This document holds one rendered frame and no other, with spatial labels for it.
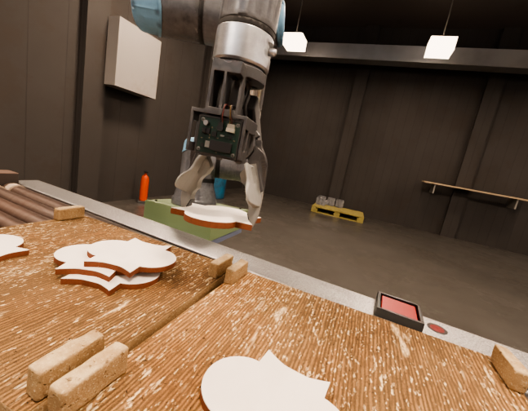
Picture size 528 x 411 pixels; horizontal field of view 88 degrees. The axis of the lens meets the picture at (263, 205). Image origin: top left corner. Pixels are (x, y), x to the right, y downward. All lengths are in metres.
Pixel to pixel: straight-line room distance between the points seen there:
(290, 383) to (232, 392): 0.06
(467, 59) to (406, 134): 1.83
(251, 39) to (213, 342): 0.36
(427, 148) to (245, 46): 7.70
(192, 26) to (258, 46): 0.16
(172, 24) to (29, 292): 0.42
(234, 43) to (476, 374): 0.50
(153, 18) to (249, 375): 0.49
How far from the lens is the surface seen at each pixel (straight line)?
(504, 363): 0.50
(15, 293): 0.46
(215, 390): 0.30
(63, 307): 0.42
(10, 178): 1.20
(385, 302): 0.59
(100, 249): 0.51
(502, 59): 7.81
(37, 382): 0.30
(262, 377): 0.31
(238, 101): 0.36
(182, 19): 0.51
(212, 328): 0.38
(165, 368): 0.32
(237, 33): 0.38
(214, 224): 0.36
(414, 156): 7.94
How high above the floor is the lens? 1.15
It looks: 10 degrees down
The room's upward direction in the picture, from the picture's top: 11 degrees clockwise
